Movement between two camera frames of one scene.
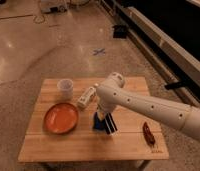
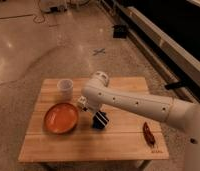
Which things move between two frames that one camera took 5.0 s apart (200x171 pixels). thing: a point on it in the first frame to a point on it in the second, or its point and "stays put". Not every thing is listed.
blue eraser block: x=98 y=124 stays put
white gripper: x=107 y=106 to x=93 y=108
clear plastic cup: x=65 y=89 stays put
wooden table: x=60 y=129 stays put
